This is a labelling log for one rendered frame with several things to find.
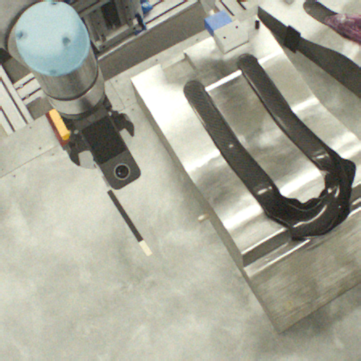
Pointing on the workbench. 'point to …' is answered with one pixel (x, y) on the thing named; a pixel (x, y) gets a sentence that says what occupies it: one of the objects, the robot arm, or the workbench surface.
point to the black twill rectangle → (292, 39)
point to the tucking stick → (129, 223)
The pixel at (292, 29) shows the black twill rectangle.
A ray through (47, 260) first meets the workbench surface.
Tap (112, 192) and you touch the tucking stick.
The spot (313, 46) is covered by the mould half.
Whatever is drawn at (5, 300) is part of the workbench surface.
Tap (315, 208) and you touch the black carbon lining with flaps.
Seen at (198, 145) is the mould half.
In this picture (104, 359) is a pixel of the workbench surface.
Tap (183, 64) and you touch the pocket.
